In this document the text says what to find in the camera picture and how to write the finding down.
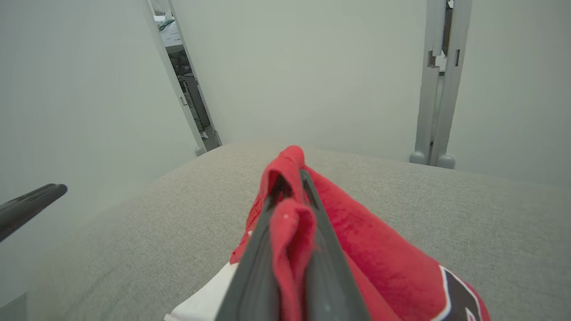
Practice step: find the red and white polo shirt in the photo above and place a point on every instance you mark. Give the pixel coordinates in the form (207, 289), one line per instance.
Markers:
(379, 249)

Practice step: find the grey metal partition post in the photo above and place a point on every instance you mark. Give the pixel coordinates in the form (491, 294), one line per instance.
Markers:
(424, 111)
(177, 87)

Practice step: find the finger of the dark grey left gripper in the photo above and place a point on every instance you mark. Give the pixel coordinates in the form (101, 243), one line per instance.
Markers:
(26, 207)

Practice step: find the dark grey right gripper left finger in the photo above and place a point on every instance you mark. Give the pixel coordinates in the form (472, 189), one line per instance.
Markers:
(254, 276)

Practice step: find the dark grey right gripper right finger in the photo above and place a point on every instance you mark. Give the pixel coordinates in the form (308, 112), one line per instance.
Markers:
(330, 276)

